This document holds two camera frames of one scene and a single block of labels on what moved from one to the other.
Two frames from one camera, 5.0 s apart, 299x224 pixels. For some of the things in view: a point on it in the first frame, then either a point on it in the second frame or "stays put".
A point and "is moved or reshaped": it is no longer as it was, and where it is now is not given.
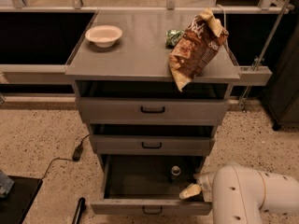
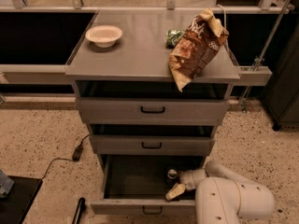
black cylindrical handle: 79,211 stays put
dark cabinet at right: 281,99 stays put
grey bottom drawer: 149,184 stays put
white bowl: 104,35 stays put
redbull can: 176,173 is moved or reshaped
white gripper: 206,183 to 189,180
